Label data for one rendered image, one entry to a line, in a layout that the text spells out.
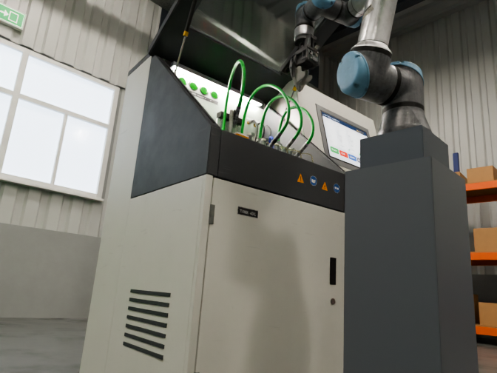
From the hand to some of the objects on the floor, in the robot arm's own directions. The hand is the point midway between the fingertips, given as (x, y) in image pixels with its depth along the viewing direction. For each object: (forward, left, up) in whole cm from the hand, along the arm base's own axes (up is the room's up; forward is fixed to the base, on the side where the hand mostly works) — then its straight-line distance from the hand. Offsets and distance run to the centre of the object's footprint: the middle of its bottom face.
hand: (297, 89), depth 152 cm
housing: (+70, -42, -121) cm, 146 cm away
